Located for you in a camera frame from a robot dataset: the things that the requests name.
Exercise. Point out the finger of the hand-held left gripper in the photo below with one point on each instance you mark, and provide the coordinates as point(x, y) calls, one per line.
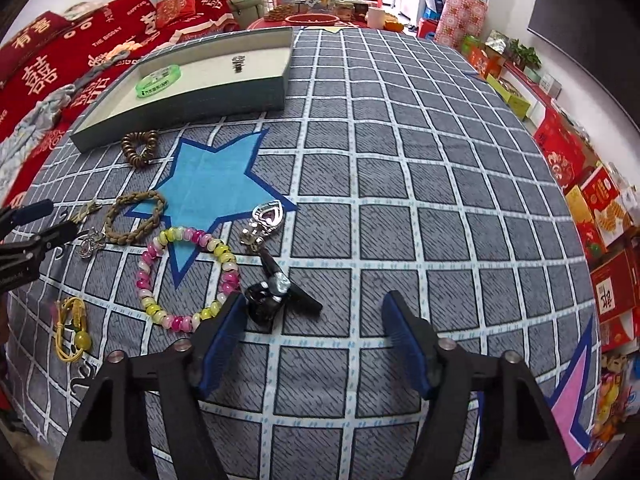
point(50, 237)
point(30, 211)

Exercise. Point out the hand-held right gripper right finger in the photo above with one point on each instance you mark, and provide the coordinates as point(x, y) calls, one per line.
point(405, 345)

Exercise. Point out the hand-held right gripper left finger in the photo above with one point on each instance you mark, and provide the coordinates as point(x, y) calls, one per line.
point(220, 345)

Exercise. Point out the black rhinestone hair clip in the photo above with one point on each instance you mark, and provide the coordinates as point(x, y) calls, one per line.
point(262, 305)

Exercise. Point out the grey-green shallow tray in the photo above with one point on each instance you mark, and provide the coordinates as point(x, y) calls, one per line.
point(210, 72)

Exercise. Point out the grey crumpled cloth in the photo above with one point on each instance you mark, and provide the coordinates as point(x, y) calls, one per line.
point(45, 110)

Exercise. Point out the red sofa with cushions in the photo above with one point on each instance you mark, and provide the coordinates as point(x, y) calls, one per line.
point(50, 75)

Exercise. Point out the grey checked tablecloth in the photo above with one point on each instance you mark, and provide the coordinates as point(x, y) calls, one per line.
point(400, 185)

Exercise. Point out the red printed pillow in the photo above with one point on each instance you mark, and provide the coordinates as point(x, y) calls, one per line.
point(30, 35)

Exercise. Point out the pink grey twisted cloth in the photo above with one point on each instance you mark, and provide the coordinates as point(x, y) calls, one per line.
point(120, 52)

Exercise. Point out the red patterned cushion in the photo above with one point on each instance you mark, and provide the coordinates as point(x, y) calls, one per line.
point(175, 10)

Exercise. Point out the silver star hair clip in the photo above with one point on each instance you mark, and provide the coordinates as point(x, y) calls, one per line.
point(238, 63)

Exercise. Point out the row of red gift boxes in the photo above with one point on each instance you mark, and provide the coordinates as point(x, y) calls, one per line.
point(565, 145)

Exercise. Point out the pale green armchair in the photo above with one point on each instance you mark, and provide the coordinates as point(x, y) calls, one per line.
point(250, 7)

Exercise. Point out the green potted plant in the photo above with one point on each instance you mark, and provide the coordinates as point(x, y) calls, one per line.
point(525, 55)

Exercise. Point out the red plastic stool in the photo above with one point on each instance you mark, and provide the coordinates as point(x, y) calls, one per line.
point(428, 27)

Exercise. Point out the clear jar of nuts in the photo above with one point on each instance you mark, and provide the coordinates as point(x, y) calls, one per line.
point(280, 12)

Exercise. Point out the white cup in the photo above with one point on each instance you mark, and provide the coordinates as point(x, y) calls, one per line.
point(376, 17)

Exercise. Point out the red patterned wrapped box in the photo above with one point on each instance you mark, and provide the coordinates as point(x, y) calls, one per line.
point(460, 17)

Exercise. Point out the red plastic basket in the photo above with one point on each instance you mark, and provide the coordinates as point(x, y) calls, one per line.
point(310, 19)

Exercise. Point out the blue white carton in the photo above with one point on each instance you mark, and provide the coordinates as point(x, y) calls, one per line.
point(434, 5)

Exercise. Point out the black television screen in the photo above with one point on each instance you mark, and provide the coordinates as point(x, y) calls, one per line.
point(590, 10)

